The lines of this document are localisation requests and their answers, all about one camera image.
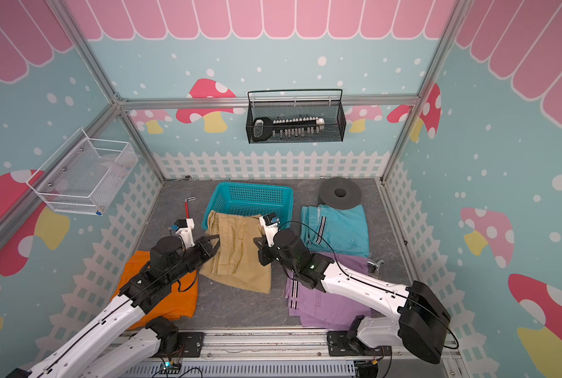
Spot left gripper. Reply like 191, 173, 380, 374
168, 234, 224, 284

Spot tan pants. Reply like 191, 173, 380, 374
200, 210, 272, 294

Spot teal pants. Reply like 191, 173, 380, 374
300, 205, 370, 258

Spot orange pants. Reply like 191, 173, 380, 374
115, 250, 198, 330

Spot purple pants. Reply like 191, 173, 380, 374
285, 279, 372, 331

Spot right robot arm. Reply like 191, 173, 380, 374
254, 228, 451, 365

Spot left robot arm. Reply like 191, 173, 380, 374
8, 235, 221, 377

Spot teal plastic basket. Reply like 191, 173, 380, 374
202, 182, 294, 230

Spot grey foam roll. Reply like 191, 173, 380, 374
317, 177, 362, 209

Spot green circuit board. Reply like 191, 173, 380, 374
158, 362, 182, 376

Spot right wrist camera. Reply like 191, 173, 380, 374
259, 213, 280, 247

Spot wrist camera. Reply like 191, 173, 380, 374
259, 213, 280, 247
172, 218, 195, 250

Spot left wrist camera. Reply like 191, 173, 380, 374
172, 218, 195, 250

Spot red handled hex wrench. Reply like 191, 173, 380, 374
184, 196, 196, 219

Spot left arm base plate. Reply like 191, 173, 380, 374
160, 332, 205, 358

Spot silver metal bracket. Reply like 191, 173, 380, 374
367, 259, 384, 276

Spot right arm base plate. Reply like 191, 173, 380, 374
326, 331, 392, 358

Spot black wire wall basket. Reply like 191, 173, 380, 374
246, 89, 347, 144

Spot white wire wall basket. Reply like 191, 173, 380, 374
26, 129, 139, 216

